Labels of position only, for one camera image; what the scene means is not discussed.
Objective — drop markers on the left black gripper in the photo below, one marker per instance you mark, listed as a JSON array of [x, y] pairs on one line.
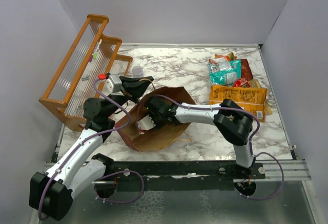
[[132, 88]]

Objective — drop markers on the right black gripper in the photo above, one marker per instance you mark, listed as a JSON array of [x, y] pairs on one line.
[[157, 123]]

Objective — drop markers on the red brown paper bag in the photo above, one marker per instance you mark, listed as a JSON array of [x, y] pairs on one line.
[[155, 139]]

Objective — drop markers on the teal snack packet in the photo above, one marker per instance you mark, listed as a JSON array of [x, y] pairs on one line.
[[224, 73]]

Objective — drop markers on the small red snack packet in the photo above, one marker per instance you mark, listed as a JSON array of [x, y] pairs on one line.
[[242, 82]]

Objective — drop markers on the orange Fox's candy bag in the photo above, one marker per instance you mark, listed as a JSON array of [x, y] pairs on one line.
[[228, 57]]

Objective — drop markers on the yellow Kettle chip bag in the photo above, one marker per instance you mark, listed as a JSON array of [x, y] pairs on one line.
[[250, 99]]

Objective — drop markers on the red Doritos chip bag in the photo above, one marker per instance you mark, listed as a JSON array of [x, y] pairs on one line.
[[246, 71]]

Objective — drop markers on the golden chip bag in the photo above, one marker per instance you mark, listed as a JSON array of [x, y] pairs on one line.
[[256, 84]]

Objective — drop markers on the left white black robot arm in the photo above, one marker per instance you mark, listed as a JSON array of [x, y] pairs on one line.
[[52, 192]]

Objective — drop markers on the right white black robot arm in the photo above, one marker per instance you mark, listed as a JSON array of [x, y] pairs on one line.
[[234, 123]]

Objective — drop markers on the small clear plastic cup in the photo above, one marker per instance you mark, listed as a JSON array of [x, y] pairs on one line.
[[137, 71]]

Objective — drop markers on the orange wooden tiered rack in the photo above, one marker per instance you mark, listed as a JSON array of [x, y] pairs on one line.
[[91, 54]]

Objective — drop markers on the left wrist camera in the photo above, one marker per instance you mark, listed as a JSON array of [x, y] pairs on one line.
[[112, 82]]

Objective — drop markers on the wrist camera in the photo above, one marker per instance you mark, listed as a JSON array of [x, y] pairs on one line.
[[112, 82], [145, 124]]

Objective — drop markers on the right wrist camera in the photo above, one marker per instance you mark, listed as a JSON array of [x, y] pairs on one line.
[[145, 124]]

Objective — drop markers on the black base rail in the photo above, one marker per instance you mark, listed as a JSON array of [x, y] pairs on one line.
[[130, 176]]

